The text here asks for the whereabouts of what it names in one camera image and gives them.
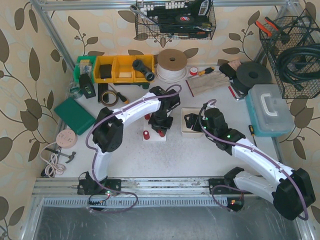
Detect large red spring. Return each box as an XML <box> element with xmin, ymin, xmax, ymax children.
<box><xmin>158</xmin><ymin>130</ymin><xmax>166</xmax><ymax>138</ymax></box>
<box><xmin>144</xmin><ymin>114</ymin><xmax>151</xmax><ymax>120</ymax></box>
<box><xmin>143</xmin><ymin>130</ymin><xmax>150</xmax><ymax>141</ymax></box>

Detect white spring tray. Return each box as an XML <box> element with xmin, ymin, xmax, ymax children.
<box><xmin>181</xmin><ymin>107</ymin><xmax>203</xmax><ymax>139</ymax></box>

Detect white peg base plate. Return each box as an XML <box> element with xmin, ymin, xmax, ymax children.
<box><xmin>142</xmin><ymin>118</ymin><xmax>167</xmax><ymax>142</ymax></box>

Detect brown tape roll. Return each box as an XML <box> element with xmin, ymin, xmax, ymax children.
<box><xmin>100</xmin><ymin>90</ymin><xmax>119</xmax><ymax>107</ymax></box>

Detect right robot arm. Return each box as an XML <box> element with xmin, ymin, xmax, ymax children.
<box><xmin>184</xmin><ymin>105</ymin><xmax>316</xmax><ymax>221</ymax></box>

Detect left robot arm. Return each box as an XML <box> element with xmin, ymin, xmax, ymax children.
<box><xmin>77</xmin><ymin>86</ymin><xmax>181</xmax><ymax>195</ymax></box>

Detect orange black screwdriver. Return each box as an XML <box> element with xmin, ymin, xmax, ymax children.
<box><xmin>108</xmin><ymin>84</ymin><xmax>130</xmax><ymax>106</ymax></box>

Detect grey pipe fitting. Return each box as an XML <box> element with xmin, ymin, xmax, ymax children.
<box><xmin>132</xmin><ymin>59</ymin><xmax>155</xmax><ymax>82</ymax></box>

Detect white work glove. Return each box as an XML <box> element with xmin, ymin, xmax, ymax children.
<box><xmin>186</xmin><ymin>71</ymin><xmax>231</xmax><ymax>97</ymax></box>

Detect red white tape roll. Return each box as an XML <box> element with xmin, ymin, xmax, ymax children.
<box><xmin>189</xmin><ymin>66</ymin><xmax>198</xmax><ymax>76</ymax></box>

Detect small yellow black screwdriver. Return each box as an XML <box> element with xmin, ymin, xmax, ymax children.
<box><xmin>248</xmin><ymin>124</ymin><xmax>257</xmax><ymax>146</ymax></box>

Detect yellow bin with pipe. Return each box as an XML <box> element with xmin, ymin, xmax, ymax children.
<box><xmin>132</xmin><ymin>54</ymin><xmax>155</xmax><ymax>83</ymax></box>

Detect black brush block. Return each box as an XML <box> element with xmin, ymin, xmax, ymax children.
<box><xmin>219</xmin><ymin>59</ymin><xmax>242</xmax><ymax>80</ymax></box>

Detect yellow bin with card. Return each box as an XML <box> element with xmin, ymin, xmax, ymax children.
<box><xmin>112</xmin><ymin>55</ymin><xmax>136</xmax><ymax>84</ymax></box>

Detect black ribbed block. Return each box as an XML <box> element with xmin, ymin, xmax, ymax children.
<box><xmin>97</xmin><ymin>83</ymin><xmax>109</xmax><ymax>103</ymax></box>

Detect black foam disc spool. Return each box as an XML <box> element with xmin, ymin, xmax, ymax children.
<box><xmin>233</xmin><ymin>61</ymin><xmax>272</xmax><ymax>94</ymax></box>

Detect yellow bin with black box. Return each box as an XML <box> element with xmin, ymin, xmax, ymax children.
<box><xmin>93</xmin><ymin>55</ymin><xmax>115</xmax><ymax>84</ymax></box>

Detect teal clear toolbox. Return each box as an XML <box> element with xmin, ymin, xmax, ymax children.
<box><xmin>245</xmin><ymin>84</ymin><xmax>295</xmax><ymax>137</ymax></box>

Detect black green meter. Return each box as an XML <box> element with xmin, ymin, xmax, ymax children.
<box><xmin>79</xmin><ymin>73</ymin><xmax>96</xmax><ymax>99</ymax></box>

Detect green plastic case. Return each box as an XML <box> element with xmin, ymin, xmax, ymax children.
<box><xmin>54</xmin><ymin>97</ymin><xmax>96</xmax><ymax>136</ymax></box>

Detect clear glass jar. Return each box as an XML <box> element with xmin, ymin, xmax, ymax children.
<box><xmin>68</xmin><ymin>82</ymin><xmax>83</xmax><ymax>99</ymax></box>

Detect green storage bin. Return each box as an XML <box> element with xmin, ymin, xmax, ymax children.
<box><xmin>73</xmin><ymin>56</ymin><xmax>97</xmax><ymax>83</ymax></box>

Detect round beige power socket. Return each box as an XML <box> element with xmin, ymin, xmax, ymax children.
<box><xmin>56</xmin><ymin>128</ymin><xmax>78</xmax><ymax>149</ymax></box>

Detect small hammer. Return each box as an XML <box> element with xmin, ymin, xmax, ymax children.
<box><xmin>45</xmin><ymin>147</ymin><xmax>76</xmax><ymax>164</ymax></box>

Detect black tape roll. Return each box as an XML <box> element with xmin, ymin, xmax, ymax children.
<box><xmin>174</xmin><ymin>14</ymin><xmax>195</xmax><ymax>26</ymax></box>

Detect silver wrench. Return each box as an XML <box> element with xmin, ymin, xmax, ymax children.
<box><xmin>129</xmin><ymin>5</ymin><xmax>158</xmax><ymax>26</ymax></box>

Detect red handled tool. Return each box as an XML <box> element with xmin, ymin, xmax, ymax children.
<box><xmin>228</xmin><ymin>84</ymin><xmax>246</xmax><ymax>101</ymax></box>

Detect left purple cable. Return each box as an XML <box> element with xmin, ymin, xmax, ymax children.
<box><xmin>85</xmin><ymin>84</ymin><xmax>182</xmax><ymax>214</ymax></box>

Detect purple cable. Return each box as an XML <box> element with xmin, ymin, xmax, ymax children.
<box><xmin>85</xmin><ymin>84</ymin><xmax>182</xmax><ymax>214</ymax></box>
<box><xmin>198</xmin><ymin>99</ymin><xmax>309</xmax><ymax>221</ymax></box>

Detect white cable spool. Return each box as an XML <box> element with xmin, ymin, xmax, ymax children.
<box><xmin>156</xmin><ymin>49</ymin><xmax>188</xmax><ymax>84</ymax></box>

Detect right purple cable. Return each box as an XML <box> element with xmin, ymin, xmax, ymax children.
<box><xmin>198</xmin><ymin>99</ymin><xmax>309</xmax><ymax>221</ymax></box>

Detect centre wire basket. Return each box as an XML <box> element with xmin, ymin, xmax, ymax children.
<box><xmin>130</xmin><ymin>0</ymin><xmax>216</xmax><ymax>42</ymax></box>

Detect wire basket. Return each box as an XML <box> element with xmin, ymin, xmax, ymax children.
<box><xmin>130</xmin><ymin>0</ymin><xmax>216</xmax><ymax>42</ymax></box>
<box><xmin>259</xmin><ymin>15</ymin><xmax>320</xmax><ymax>99</ymax></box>

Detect white power cord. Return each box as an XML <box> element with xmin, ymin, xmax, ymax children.
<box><xmin>39</xmin><ymin>142</ymin><xmax>67</xmax><ymax>178</ymax></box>

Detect aluminium front rail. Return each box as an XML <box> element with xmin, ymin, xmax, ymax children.
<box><xmin>31</xmin><ymin>176</ymin><xmax>288</xmax><ymax>201</ymax></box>

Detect orange handled pliers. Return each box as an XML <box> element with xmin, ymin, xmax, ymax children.
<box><xmin>254</xmin><ymin>16</ymin><xmax>280</xmax><ymax>38</ymax></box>

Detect black coiled hose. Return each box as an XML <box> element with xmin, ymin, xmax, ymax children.
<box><xmin>276</xmin><ymin>15</ymin><xmax>320</xmax><ymax>88</ymax></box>

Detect right wire basket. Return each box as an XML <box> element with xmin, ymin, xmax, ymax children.
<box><xmin>259</xmin><ymin>15</ymin><xmax>320</xmax><ymax>99</ymax></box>

